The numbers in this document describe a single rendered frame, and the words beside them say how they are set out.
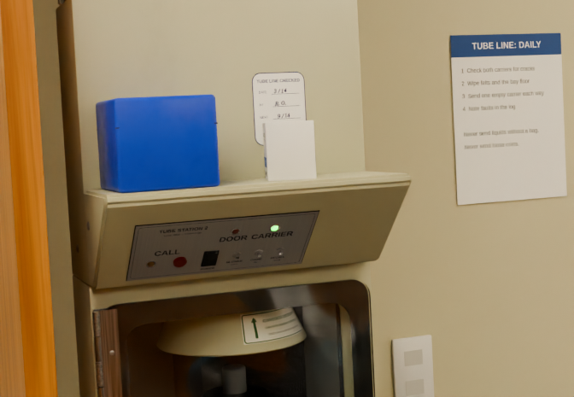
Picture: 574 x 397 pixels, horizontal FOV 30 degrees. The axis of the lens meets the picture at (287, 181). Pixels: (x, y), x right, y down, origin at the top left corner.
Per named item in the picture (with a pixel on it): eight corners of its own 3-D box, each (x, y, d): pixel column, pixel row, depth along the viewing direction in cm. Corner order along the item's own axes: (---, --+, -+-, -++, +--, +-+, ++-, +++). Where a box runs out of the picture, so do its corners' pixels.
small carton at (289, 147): (265, 178, 114) (262, 123, 114) (312, 176, 115) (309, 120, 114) (267, 181, 109) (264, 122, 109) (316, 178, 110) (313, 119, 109)
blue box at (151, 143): (100, 189, 110) (94, 102, 110) (194, 183, 114) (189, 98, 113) (119, 194, 101) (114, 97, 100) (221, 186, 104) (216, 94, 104)
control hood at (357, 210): (86, 287, 111) (80, 190, 110) (371, 258, 122) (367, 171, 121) (108, 302, 100) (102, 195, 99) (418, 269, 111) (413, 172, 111)
